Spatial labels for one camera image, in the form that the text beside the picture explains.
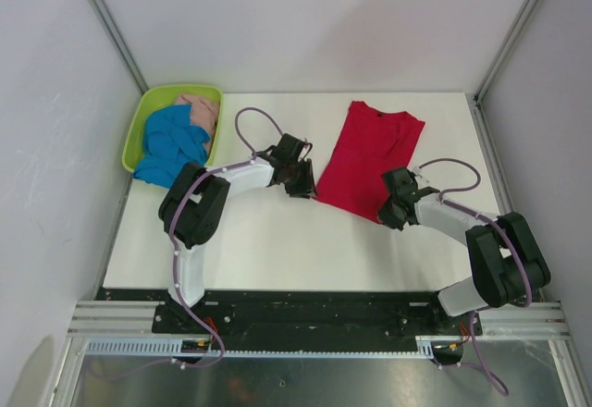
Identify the red t shirt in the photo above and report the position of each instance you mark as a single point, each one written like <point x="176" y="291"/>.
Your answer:
<point x="370" y="143"/>

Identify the right aluminium side rail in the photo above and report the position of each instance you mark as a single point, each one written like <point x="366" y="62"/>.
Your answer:
<point x="492" y="159"/>

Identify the right aluminium frame post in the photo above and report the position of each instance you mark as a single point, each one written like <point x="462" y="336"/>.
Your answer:
<point x="514" y="34"/>

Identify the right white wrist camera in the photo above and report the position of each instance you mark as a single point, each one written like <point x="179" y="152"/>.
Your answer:
<point x="420" y="176"/>

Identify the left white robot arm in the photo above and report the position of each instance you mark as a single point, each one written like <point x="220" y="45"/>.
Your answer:
<point x="193" y="207"/>

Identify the aluminium front rail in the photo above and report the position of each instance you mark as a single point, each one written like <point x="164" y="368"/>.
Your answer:
<point x="540" y="321"/>

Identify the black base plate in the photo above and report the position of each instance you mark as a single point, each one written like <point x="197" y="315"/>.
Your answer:
<point x="234" y="311"/>

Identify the aluminium frame post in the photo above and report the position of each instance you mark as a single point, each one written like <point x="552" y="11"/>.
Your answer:
<point x="514" y="34"/>
<point x="108" y="22"/>

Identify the blue t shirt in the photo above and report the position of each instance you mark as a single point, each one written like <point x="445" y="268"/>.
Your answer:
<point x="169" y="141"/>

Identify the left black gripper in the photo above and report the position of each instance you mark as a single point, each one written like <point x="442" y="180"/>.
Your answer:
<point x="307" y="188"/>

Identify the left aluminium frame post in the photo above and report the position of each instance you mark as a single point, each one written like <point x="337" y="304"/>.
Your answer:
<point x="108" y="22"/>

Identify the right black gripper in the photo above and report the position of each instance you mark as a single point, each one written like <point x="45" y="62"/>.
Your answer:
<point x="386" y="219"/>

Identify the lime green plastic bin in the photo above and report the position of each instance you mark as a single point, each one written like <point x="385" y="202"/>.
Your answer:
<point x="154" y="99"/>

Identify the beige pink t shirt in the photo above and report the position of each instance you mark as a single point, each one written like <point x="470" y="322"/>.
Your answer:
<point x="204" y="113"/>

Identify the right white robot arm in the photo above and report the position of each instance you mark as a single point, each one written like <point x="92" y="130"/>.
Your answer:
<point x="507" y="265"/>

